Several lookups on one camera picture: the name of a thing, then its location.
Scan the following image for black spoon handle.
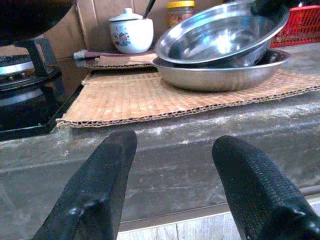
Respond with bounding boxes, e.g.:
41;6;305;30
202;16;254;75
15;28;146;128
142;0;157;20

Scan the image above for white ceramic lidded jar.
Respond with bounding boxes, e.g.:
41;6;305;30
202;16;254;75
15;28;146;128
109;7;154;55

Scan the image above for black glass gas stove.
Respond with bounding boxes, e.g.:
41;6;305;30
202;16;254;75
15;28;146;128
0;58;87;141

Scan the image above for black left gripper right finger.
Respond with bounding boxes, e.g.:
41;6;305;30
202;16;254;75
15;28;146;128
212;135;320;240

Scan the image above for large cardboard mat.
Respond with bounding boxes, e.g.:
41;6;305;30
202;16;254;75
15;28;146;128
56;66;320;129

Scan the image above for brown cardboard wall sheet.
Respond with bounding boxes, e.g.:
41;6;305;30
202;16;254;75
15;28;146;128
44;0;226;61

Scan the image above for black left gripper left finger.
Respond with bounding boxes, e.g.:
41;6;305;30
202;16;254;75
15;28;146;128
32;129;139;240

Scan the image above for gas burner with pan support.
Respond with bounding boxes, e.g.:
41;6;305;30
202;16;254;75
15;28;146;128
0;37;62;111

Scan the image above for stainless steel wok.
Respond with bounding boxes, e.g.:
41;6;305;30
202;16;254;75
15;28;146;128
0;0;77;47

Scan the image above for stainless steel bowl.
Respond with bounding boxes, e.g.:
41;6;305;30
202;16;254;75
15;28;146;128
150;49;293;93
154;0;291;69

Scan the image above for red plastic basket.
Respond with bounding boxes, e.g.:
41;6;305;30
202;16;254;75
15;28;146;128
269;5;320;49

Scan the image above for small cardboard mat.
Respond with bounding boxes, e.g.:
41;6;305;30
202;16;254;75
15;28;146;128
83;53;160;71

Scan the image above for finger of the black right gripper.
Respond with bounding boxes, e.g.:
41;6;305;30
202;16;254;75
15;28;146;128
251;0;291;18

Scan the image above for yellow lid glass jar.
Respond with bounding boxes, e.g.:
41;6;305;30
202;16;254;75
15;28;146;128
166;0;196;29

